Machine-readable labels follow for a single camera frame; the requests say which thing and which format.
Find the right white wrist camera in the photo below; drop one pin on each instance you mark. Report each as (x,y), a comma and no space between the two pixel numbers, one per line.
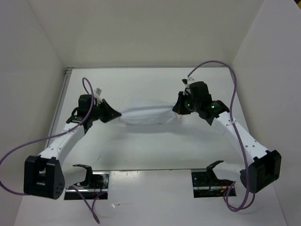
(187,81)

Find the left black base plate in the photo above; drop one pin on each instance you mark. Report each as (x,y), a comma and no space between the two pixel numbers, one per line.
(96,188)

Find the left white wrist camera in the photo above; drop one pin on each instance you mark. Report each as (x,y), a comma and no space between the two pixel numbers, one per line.
(97,95)

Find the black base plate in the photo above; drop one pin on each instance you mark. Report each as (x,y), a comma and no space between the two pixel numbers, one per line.
(96,188)
(204,188)

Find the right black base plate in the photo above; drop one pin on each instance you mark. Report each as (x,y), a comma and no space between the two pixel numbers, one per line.
(204,188)

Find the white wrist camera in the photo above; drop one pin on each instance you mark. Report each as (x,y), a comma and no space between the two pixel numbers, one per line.
(187,81)
(97,95)

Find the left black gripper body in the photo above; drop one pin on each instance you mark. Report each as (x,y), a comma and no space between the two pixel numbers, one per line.
(95,113)

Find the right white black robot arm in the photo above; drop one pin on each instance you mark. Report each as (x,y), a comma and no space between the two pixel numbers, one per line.
(261,166)

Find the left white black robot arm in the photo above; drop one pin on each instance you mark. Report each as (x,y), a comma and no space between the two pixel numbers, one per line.
(43,174)

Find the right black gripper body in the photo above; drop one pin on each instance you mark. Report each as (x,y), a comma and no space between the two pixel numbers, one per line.
(191,105)

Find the white skirt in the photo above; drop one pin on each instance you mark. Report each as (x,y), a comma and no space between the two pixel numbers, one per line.
(143,111)

